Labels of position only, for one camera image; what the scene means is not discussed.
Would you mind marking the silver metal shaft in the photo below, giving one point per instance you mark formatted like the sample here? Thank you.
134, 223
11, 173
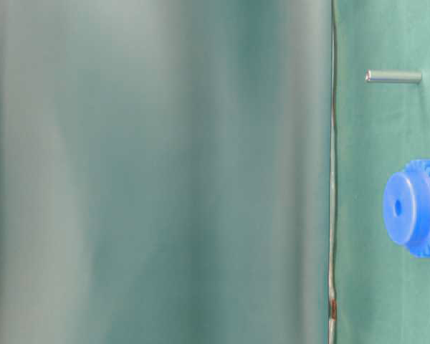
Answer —
393, 76

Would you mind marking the blue plastic gear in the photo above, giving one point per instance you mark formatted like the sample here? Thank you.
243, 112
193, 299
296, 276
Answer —
406, 208

